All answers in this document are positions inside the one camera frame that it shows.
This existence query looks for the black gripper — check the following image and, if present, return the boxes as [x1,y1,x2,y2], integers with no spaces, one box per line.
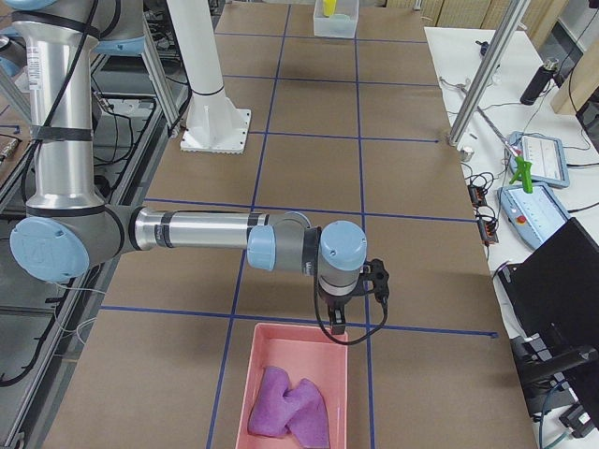
[320,258,389,335]

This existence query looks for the purple cloth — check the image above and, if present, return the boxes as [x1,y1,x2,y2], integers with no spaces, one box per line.
[247,366,330,448]

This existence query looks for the yellow plastic cup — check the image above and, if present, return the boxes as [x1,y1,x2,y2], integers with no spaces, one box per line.
[322,0,337,18]

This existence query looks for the light green bowl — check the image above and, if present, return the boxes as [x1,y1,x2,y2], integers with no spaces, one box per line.
[329,13,353,22]

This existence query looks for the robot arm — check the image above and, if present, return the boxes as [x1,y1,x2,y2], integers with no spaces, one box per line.
[9,1,389,344]

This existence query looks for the clear plastic storage box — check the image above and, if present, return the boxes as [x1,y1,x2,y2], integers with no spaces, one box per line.
[313,0,359,38]

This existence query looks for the pink plastic tray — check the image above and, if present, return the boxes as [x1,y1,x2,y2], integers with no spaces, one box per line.
[236,323,347,448]

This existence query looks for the small metal cylinder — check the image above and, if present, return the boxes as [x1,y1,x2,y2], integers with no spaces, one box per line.
[460,146,475,163]

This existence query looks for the blue teach pendant near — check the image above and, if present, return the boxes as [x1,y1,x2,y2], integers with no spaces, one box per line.
[498,182,571,250]

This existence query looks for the blue teach pendant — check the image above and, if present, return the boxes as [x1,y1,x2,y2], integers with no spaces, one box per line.
[508,132,570,188]
[498,182,571,250]

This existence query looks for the blue teach pendant far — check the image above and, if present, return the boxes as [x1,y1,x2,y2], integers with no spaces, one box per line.
[508,132,570,188]

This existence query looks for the black water bottle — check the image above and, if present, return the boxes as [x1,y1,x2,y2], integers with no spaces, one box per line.
[519,57,560,106]

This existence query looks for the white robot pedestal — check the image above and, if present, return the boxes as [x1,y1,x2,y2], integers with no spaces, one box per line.
[168,1,252,153]

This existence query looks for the green handled reacher grabber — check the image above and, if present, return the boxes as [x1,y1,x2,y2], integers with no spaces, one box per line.
[439,77,534,194]

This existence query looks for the aluminium frame post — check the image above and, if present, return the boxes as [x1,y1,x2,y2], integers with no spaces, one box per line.
[447,0,530,147]

